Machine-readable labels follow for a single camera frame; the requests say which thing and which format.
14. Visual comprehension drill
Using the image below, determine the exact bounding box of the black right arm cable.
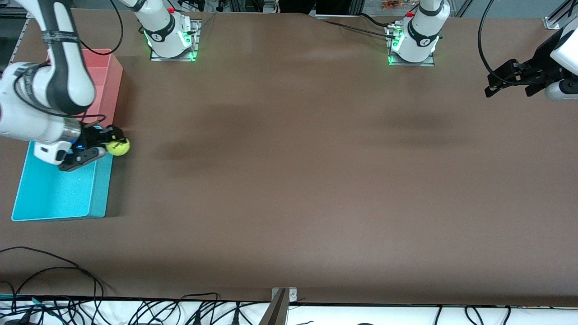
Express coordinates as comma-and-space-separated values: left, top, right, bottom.
13, 0, 124, 129

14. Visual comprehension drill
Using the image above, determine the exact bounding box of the blue plastic bin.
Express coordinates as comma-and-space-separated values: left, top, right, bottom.
11, 128, 115, 222

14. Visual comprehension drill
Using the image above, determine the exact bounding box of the yellow tennis ball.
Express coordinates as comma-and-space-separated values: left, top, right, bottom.
106, 138, 131, 157

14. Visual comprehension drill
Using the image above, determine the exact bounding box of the long looping black cable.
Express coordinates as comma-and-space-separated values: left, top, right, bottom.
0, 246, 105, 312

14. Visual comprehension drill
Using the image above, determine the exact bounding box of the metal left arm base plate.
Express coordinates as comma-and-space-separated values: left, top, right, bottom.
387, 25, 435, 67

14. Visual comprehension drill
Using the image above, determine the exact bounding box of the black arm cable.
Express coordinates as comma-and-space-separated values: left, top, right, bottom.
478, 0, 542, 86
13, 0, 124, 129

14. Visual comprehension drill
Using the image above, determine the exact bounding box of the tangled black cable bundle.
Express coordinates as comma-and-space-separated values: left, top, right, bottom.
133, 292, 253, 325

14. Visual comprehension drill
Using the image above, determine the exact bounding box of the pink plastic bin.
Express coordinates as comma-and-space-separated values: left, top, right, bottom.
45, 49, 123, 132

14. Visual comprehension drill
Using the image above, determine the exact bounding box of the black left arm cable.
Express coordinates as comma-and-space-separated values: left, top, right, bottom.
478, 0, 542, 86

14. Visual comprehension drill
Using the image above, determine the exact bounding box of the small silver metal bracket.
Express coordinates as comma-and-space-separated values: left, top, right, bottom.
271, 288, 298, 302

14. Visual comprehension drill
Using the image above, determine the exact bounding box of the black base power cable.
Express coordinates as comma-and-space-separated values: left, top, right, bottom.
323, 13, 399, 39

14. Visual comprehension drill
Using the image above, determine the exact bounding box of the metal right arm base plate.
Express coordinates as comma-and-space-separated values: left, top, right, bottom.
150, 20, 200, 62

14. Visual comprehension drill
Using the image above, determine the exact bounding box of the aluminium frame profile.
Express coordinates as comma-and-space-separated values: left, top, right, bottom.
544, 0, 578, 30

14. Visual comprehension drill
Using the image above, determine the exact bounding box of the short black cable bundle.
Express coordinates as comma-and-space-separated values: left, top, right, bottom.
433, 305, 512, 325

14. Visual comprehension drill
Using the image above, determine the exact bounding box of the teal cable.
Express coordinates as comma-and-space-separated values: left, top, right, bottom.
0, 293, 68, 316

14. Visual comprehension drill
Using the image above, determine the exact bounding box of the dark grey metal bar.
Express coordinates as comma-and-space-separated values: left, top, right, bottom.
258, 289, 289, 325

